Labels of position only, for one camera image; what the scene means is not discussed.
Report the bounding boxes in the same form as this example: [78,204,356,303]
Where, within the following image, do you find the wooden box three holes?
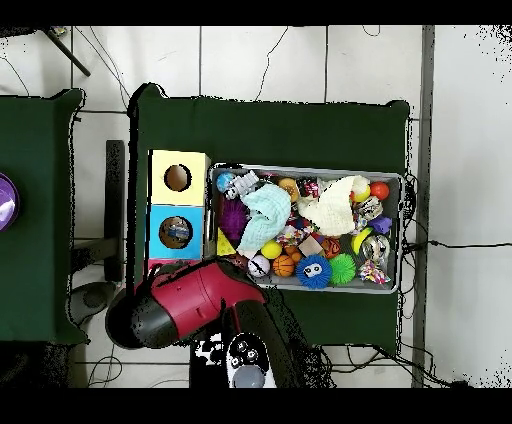
[145,149,212,274]

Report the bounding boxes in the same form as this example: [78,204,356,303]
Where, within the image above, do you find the mint green waffle cloth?
[237,183,293,255]

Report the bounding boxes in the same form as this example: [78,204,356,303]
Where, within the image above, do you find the purple spiky ball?
[218,198,251,243]

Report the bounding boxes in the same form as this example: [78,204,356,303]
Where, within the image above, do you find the silver toy robot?
[224,169,260,201]

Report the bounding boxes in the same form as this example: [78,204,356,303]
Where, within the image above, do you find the blue globe ball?
[215,172,235,194]

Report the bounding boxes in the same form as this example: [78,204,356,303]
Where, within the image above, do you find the small white baseball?
[247,254,272,278]

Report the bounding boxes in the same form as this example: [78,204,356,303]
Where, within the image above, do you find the small orange basketball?
[272,254,296,278]

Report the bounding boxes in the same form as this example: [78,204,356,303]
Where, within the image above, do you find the cream waffle cloth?
[296,174,371,237]

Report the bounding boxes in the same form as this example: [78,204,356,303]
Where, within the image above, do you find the blue fuzzy googly-eye ball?
[294,254,334,290]

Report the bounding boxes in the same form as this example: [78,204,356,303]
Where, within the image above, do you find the dark green table cloth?
[125,82,411,355]

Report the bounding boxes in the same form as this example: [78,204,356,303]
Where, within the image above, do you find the green spiky rubber ball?
[328,252,357,286]

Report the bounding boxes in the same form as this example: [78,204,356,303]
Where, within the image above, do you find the dark green side table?
[0,88,87,345]

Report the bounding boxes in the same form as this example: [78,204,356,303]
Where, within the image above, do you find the black tripod leg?
[39,26,92,78]

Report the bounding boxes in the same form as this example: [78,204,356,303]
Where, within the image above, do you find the purple round object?
[0,172,20,232]

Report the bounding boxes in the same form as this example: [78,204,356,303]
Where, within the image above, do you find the shallow wire mesh bin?
[203,162,404,295]

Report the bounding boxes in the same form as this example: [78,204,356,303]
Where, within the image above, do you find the black floor cable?
[403,238,512,251]

